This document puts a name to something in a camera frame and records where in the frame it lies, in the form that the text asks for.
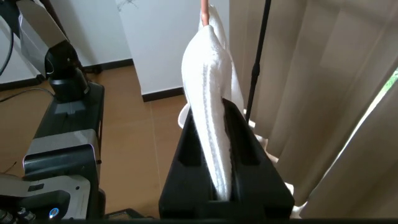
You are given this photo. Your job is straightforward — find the thin grey cable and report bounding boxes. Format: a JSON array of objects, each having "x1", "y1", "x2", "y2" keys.
[{"x1": 0, "y1": 88, "x2": 56, "y2": 103}]

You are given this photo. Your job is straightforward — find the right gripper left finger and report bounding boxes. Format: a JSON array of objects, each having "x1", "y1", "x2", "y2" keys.
[{"x1": 159, "y1": 108, "x2": 219, "y2": 219}]

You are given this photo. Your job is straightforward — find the pink clothes hanger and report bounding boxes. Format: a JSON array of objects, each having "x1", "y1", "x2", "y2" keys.
[{"x1": 200, "y1": 0, "x2": 210, "y2": 27}]

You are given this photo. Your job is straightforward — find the white laundry basket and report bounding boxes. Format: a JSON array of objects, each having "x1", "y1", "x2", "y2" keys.
[{"x1": 177, "y1": 102, "x2": 295, "y2": 200}]

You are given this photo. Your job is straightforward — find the black cable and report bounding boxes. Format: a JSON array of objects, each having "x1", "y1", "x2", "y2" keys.
[{"x1": 0, "y1": 27, "x2": 15, "y2": 76}]

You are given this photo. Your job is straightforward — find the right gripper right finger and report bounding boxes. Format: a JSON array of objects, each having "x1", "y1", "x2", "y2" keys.
[{"x1": 223, "y1": 98, "x2": 295, "y2": 219}]

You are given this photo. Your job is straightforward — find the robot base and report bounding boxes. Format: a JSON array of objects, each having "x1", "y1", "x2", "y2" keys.
[{"x1": 0, "y1": 82, "x2": 106, "y2": 220}]

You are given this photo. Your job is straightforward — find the beige curtain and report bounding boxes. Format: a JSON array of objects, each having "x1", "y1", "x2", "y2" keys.
[{"x1": 229, "y1": 0, "x2": 398, "y2": 219}]

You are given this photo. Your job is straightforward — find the black clothes rack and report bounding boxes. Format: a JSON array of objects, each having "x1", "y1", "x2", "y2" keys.
[{"x1": 244, "y1": 0, "x2": 272, "y2": 124}]

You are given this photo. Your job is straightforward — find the white printed t-shirt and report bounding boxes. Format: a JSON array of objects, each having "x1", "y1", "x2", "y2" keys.
[{"x1": 181, "y1": 4, "x2": 245, "y2": 202}]

